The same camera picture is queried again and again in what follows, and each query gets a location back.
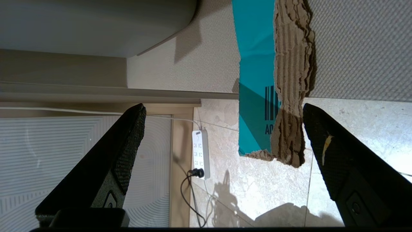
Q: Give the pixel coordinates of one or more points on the white power strip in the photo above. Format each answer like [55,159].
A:
[201,151]

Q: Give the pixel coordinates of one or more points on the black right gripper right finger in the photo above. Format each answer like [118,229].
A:
[360,180]

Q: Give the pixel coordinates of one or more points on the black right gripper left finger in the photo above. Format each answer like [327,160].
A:
[96,174]

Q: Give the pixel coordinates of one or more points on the beige laundry cabinet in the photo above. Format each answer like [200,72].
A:
[58,69]

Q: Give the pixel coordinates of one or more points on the teal barcode cardboard scrap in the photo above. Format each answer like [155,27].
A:
[254,64]

